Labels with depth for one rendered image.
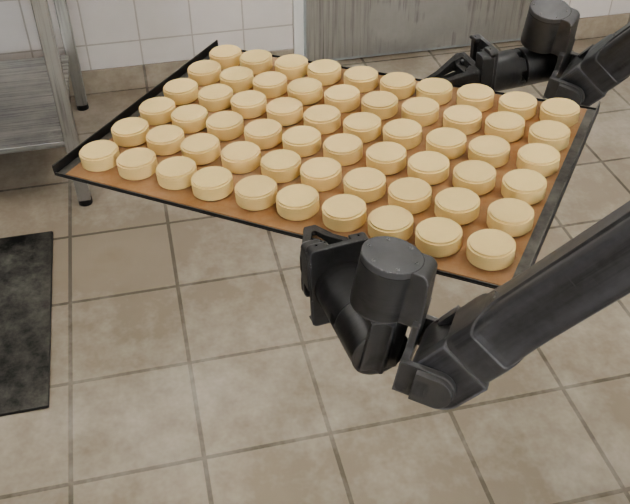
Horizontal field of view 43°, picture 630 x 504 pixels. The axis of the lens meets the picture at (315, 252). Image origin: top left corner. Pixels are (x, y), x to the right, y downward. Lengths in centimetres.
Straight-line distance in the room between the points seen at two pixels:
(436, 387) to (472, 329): 6
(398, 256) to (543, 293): 13
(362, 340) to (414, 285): 8
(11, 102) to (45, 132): 24
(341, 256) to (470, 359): 17
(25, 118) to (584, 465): 193
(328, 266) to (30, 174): 217
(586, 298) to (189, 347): 158
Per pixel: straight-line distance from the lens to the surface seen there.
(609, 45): 118
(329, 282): 79
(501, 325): 70
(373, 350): 74
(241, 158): 99
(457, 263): 85
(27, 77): 299
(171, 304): 227
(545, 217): 93
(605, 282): 66
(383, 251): 71
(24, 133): 266
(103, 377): 212
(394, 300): 71
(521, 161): 99
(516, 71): 122
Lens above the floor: 155
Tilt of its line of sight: 40 degrees down
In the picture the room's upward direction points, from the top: straight up
